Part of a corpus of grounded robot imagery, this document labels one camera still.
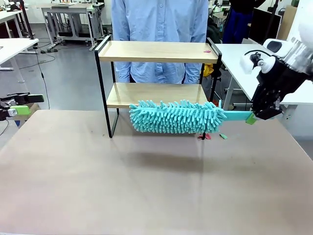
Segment white side table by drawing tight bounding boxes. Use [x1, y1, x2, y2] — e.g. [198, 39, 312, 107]
[0, 38, 40, 84]

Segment brown cardboard panel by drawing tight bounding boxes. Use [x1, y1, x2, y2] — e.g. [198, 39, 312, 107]
[276, 5, 298, 42]

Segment background person blue trousers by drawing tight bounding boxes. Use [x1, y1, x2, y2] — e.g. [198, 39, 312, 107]
[221, 0, 266, 45]

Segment grey workshop desk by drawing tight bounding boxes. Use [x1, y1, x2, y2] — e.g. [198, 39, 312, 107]
[40, 2, 105, 48]

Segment teal microfiber duster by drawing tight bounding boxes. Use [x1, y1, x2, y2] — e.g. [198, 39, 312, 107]
[129, 99, 256, 135]

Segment black tripod pole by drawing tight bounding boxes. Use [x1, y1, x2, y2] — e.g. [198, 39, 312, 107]
[265, 0, 281, 41]

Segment black monitor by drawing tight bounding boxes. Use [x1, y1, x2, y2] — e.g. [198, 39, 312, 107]
[248, 8, 282, 46]

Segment white background desk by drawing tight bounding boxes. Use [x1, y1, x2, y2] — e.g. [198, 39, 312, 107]
[0, 9, 26, 39]

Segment person right forearm blue sleeve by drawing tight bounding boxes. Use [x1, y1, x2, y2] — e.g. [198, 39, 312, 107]
[112, 31, 132, 83]

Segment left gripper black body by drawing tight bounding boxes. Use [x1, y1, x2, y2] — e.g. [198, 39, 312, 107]
[0, 96, 17, 121]

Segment black vertical pole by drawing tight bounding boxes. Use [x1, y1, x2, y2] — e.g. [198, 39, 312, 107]
[20, 0, 35, 40]

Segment two-tier wooden black-frame shelf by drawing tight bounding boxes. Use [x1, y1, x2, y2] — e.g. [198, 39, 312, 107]
[94, 35, 223, 140]

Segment person in blue shirt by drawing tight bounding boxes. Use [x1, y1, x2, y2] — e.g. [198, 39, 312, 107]
[111, 0, 209, 84]

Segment person left forearm blue sleeve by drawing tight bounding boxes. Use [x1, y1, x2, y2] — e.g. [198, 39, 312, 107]
[183, 31, 209, 84]

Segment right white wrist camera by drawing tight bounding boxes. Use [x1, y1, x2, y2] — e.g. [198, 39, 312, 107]
[241, 38, 294, 74]

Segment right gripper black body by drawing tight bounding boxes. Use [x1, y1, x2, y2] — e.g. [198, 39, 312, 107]
[251, 56, 310, 114]

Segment yellow cloth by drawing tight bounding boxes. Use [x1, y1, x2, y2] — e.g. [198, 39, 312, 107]
[203, 63, 215, 78]

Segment cardboard box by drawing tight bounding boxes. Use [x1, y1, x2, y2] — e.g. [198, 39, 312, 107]
[14, 102, 42, 122]

